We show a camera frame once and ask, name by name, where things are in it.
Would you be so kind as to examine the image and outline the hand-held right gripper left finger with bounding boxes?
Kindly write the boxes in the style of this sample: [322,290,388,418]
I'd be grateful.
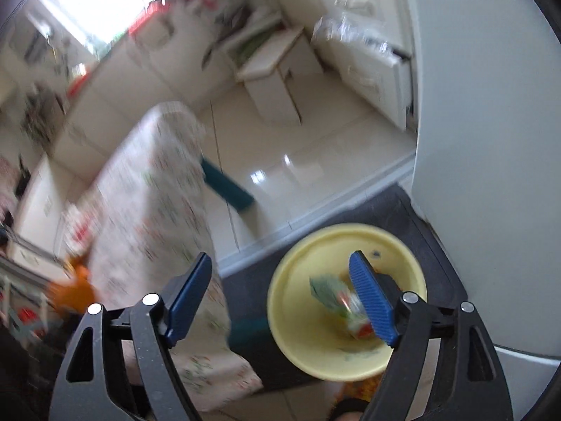
[49,252,213,421]

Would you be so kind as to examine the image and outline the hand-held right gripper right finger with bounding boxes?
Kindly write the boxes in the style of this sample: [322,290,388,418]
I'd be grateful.
[348,250,514,421]

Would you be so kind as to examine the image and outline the colourful snack packet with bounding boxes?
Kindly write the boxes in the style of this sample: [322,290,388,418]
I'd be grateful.
[309,274,378,340]

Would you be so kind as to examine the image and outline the yellow plastic basin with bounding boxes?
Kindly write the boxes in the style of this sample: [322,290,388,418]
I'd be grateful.
[266,223,429,382]

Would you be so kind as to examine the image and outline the dark floor mat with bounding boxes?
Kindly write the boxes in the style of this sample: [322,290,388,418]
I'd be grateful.
[221,184,469,391]

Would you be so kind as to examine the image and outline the floral tablecloth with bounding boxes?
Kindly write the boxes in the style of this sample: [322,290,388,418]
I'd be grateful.
[66,101,264,413]

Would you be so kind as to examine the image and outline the person's foot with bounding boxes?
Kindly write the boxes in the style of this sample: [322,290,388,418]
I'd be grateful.
[331,379,386,421]

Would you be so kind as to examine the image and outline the orange object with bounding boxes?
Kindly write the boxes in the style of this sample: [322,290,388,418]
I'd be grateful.
[46,263,99,312]

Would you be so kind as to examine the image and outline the teal table leg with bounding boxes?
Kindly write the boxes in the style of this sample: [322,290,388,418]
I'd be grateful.
[199,158,257,213]

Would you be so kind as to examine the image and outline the cream cabinet with drawers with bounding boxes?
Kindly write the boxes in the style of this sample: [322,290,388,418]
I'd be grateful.
[11,153,101,259]

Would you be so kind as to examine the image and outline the white refrigerator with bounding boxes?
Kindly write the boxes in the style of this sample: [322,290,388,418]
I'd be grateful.
[405,0,561,365]

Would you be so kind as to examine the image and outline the cream tall drawer cabinet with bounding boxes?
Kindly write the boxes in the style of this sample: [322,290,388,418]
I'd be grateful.
[307,0,417,131]

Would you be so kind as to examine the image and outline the cream corner kitchen cabinets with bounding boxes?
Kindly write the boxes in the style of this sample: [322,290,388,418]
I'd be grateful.
[57,0,246,172]

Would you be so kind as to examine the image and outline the white stool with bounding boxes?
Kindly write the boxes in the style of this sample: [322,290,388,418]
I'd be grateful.
[234,24,325,126]

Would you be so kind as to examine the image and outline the green vegetables in bag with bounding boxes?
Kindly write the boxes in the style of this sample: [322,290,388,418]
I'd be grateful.
[234,31,272,60]

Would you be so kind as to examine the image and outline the clear plastic bag on drawer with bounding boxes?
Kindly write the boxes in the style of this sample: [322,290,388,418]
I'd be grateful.
[312,13,413,60]

